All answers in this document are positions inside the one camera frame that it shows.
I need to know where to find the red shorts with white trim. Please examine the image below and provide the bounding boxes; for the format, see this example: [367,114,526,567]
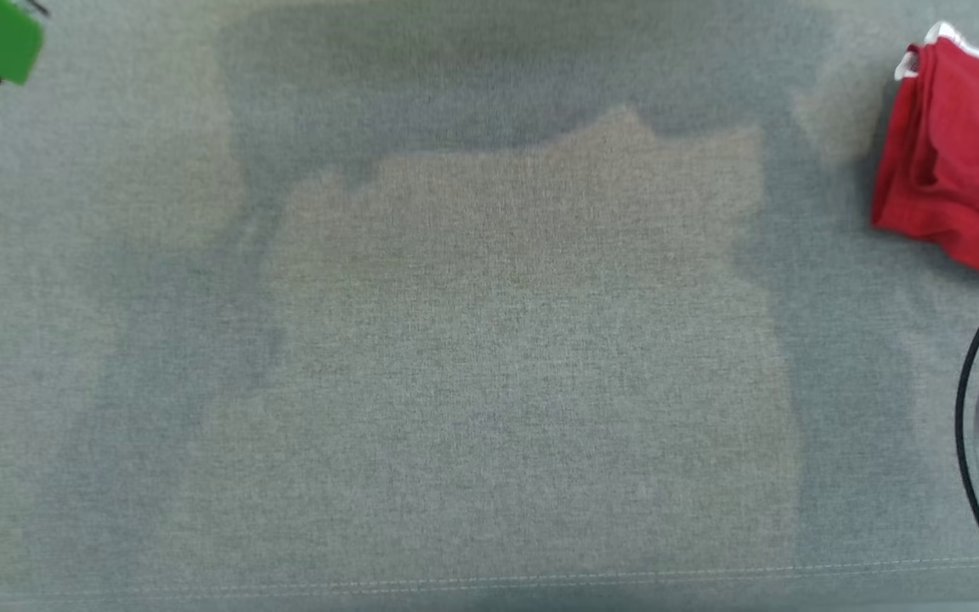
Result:
[870,23,979,281]

